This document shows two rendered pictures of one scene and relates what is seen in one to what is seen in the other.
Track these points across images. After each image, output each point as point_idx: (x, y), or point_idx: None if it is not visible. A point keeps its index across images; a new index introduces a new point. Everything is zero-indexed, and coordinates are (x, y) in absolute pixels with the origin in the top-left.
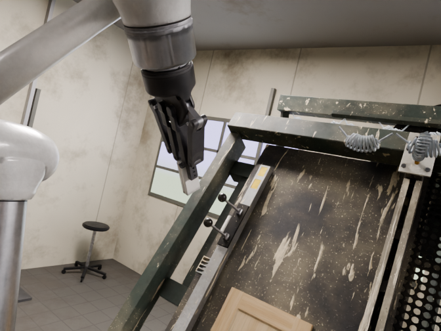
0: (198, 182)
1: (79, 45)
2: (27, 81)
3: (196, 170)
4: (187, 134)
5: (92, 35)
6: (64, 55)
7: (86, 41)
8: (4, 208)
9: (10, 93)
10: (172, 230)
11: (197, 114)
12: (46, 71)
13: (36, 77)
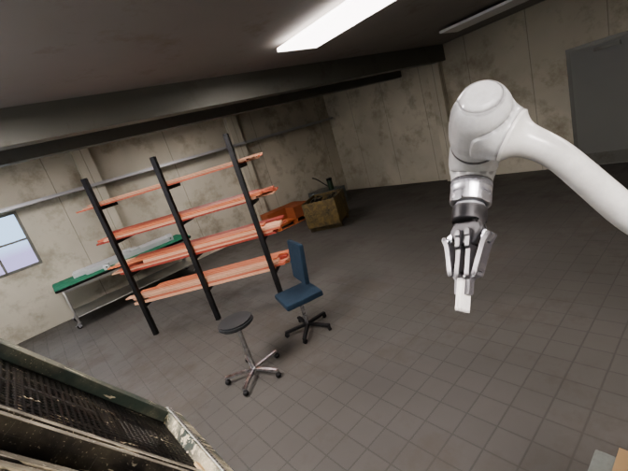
0: (455, 303)
1: (573, 189)
2: (606, 220)
3: (454, 286)
4: (455, 251)
5: (562, 179)
6: (582, 198)
7: (569, 185)
8: None
9: (619, 229)
10: None
11: (448, 237)
12: (599, 211)
13: (605, 217)
